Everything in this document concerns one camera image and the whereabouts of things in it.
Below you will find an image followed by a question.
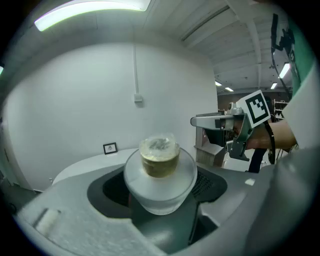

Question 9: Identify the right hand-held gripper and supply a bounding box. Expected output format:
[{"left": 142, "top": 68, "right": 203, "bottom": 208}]
[{"left": 190, "top": 89, "right": 272, "bottom": 162}]

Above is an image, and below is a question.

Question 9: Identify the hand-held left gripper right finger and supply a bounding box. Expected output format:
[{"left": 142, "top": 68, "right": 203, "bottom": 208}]
[{"left": 172, "top": 167, "right": 278, "bottom": 256}]

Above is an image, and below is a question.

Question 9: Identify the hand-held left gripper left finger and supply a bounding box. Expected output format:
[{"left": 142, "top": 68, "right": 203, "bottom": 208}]
[{"left": 16, "top": 163, "right": 171, "bottom": 256}]

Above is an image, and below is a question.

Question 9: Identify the frosted bottle with gold cap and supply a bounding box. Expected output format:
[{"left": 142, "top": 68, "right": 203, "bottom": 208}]
[{"left": 123, "top": 133, "right": 198, "bottom": 216}]

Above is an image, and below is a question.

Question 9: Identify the person's right forearm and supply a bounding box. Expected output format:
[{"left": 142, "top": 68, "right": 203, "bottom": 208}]
[{"left": 269, "top": 119, "right": 300, "bottom": 151}]

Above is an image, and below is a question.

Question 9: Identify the white round table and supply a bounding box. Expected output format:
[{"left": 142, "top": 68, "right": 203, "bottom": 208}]
[{"left": 51, "top": 147, "right": 141, "bottom": 186}]

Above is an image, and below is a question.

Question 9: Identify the person's right hand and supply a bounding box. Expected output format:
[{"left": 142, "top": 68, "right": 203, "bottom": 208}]
[{"left": 246, "top": 122, "right": 274, "bottom": 151}]

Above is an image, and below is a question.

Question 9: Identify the grey standing cabinet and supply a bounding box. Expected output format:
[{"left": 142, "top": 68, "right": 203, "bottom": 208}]
[{"left": 194, "top": 124, "right": 227, "bottom": 166}]

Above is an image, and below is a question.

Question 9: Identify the person's black trouser leg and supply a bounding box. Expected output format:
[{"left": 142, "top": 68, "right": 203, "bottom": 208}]
[{"left": 247, "top": 147, "right": 269, "bottom": 174}]

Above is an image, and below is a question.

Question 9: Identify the green and white shirt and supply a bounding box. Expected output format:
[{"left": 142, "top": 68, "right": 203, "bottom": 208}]
[{"left": 283, "top": 9, "right": 320, "bottom": 151}]

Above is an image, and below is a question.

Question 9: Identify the long ceiling light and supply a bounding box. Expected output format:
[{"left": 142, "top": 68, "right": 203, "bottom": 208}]
[{"left": 34, "top": 0, "right": 152, "bottom": 32}]

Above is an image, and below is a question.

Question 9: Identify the black picture frame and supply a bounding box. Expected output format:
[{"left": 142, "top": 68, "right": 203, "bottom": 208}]
[{"left": 102, "top": 142, "right": 118, "bottom": 156}]

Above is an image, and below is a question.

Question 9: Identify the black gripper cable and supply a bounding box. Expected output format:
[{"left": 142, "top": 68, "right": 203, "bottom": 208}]
[{"left": 264, "top": 121, "right": 278, "bottom": 166}]

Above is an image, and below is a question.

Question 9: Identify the black head camera cable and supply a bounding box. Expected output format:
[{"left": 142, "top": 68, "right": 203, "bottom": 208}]
[{"left": 271, "top": 48, "right": 294, "bottom": 101}]

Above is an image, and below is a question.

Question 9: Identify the white wall conduit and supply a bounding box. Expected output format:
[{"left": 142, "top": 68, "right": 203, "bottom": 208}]
[{"left": 133, "top": 44, "right": 140, "bottom": 95}]

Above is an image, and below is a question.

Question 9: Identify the black head camera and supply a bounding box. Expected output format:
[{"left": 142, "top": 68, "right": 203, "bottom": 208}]
[{"left": 270, "top": 13, "right": 296, "bottom": 51}]

